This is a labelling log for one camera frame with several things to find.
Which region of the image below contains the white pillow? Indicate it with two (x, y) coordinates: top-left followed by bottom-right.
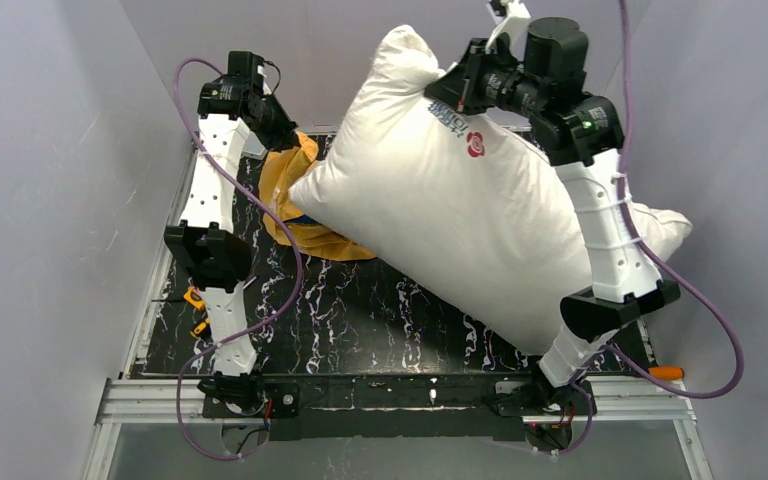
(288, 25), (694, 356)

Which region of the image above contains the yellow and blue pillowcase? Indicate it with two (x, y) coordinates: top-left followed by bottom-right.
(256, 129), (377, 262)

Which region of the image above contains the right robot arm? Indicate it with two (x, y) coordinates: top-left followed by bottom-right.
(425, 1), (680, 388)

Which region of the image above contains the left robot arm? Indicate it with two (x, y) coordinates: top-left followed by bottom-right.
(164, 51), (300, 377)

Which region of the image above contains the yellow tape measure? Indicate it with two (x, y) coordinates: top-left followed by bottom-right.
(182, 286), (205, 311)

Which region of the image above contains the yellow black screwdriver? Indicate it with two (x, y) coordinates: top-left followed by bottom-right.
(190, 318), (211, 339)

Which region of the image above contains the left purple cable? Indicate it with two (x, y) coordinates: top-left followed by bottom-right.
(171, 56), (306, 462)

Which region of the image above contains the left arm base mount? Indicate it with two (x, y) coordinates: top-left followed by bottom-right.
(196, 373), (301, 420)

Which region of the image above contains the aluminium frame rail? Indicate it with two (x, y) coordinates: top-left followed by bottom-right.
(82, 132), (206, 480)

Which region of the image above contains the orange handled tool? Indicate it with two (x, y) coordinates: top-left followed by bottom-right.
(648, 366), (684, 381)

